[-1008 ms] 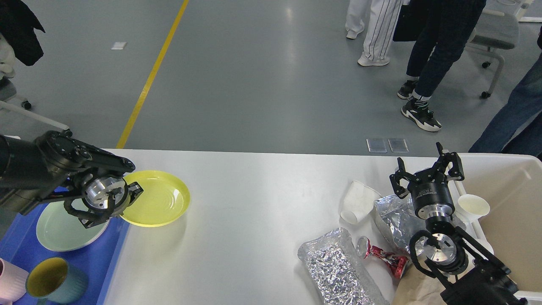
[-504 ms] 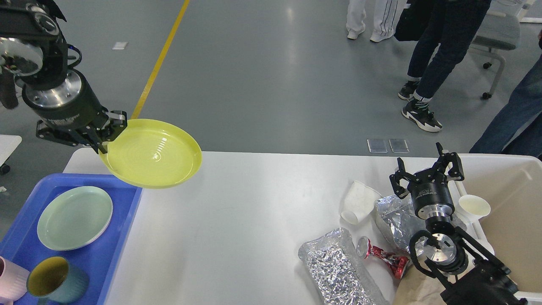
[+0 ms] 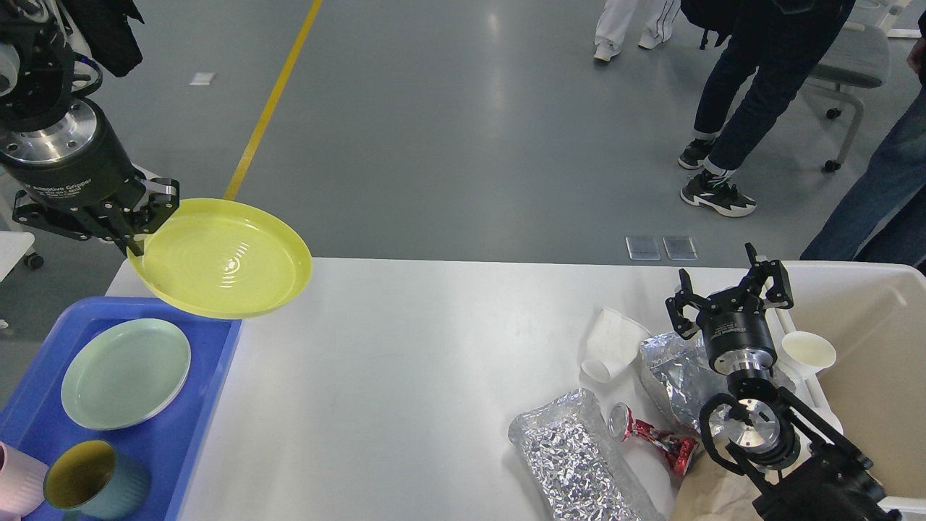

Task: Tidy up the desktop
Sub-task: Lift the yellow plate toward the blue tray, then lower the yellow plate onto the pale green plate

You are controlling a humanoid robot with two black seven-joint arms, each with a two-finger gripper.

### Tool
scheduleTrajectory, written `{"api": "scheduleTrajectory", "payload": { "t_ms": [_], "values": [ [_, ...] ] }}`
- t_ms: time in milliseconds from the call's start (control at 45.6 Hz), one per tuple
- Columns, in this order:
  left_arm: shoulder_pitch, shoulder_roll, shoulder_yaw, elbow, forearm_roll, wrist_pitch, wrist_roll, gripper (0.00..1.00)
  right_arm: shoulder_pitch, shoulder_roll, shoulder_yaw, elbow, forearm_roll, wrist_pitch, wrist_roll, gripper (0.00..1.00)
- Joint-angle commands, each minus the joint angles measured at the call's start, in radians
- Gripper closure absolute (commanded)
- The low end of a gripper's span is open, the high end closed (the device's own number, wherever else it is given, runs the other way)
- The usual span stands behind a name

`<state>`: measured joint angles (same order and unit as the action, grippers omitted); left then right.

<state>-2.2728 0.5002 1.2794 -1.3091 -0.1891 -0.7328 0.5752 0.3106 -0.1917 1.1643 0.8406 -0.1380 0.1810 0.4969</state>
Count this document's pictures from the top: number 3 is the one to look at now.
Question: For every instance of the white paper cup upright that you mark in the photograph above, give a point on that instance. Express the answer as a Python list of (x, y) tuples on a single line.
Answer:
[(803, 354)]

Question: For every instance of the black jacket left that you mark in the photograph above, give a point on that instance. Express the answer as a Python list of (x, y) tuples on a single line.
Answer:
[(105, 27)]

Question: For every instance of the brown paper bag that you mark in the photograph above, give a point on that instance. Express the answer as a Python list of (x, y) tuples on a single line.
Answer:
[(709, 492)]

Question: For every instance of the yellow plastic plate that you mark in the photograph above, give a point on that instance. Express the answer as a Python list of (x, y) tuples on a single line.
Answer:
[(222, 259)]

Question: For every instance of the beige plastic bin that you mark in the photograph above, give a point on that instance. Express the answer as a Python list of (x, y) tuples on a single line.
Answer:
[(874, 315)]

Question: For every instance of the dark teal cup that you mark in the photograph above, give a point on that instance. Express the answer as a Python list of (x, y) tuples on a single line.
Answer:
[(94, 479)]

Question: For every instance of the silver foil bag rear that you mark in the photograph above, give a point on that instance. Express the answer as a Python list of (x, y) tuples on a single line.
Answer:
[(676, 374)]

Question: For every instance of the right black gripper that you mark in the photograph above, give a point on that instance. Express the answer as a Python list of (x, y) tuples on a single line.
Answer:
[(733, 323)]

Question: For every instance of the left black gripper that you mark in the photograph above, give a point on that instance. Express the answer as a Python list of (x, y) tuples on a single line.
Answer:
[(79, 162)]

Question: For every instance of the blue plastic tray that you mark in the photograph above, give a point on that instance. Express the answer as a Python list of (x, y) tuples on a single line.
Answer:
[(34, 421)]

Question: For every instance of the person with black sneakers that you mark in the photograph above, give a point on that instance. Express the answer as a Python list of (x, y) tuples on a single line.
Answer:
[(773, 48)]

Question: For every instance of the white office chair right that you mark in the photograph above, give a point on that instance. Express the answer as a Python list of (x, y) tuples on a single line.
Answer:
[(858, 59)]

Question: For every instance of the office chair left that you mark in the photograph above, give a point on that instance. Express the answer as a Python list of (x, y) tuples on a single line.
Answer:
[(32, 260)]

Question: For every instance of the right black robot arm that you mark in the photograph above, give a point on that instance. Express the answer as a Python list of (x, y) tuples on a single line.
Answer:
[(802, 466)]

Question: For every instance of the silver foil bag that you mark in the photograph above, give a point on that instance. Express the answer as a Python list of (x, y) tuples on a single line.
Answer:
[(576, 463), (676, 374)]

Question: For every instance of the pink cup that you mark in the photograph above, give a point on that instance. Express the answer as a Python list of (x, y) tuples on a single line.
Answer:
[(22, 478)]

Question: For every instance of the white side table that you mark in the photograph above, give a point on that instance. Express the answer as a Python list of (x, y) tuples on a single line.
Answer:
[(14, 245)]

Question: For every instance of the pale green plate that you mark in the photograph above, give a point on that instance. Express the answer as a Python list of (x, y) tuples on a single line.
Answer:
[(126, 375)]

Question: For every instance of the person at right edge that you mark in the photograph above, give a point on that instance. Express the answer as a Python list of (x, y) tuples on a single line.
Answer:
[(882, 218)]

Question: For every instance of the white paper cup lying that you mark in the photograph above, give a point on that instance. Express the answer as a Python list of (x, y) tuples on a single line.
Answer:
[(611, 346)]

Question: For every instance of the floor socket plate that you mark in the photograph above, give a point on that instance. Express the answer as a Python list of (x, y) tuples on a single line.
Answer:
[(680, 248), (643, 248)]

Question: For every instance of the floor socket plate left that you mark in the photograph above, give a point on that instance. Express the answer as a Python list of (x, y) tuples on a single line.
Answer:
[(643, 248)]

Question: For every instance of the silver foil bag front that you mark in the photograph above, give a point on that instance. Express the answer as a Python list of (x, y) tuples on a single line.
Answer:
[(576, 463)]

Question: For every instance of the floor socket plate right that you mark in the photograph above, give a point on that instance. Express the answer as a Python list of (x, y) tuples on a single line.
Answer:
[(680, 248)]

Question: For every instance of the crushed red soda can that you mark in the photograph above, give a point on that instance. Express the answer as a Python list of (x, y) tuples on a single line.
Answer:
[(678, 450)]

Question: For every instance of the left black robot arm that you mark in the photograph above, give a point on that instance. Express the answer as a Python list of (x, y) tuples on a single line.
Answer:
[(46, 64)]

